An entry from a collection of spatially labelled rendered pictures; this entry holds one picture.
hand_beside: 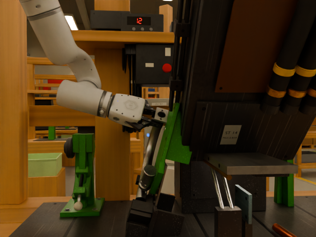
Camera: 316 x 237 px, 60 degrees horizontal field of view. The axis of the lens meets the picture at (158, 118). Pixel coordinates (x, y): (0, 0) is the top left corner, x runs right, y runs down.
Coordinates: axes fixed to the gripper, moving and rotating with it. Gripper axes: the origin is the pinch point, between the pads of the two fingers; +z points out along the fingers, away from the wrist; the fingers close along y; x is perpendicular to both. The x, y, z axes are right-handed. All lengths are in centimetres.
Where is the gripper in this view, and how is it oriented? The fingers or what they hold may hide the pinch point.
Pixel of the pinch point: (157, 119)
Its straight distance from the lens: 88.0
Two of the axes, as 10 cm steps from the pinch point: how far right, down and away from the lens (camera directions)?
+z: 9.6, 2.7, 0.9
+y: 1.4, -7.1, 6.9
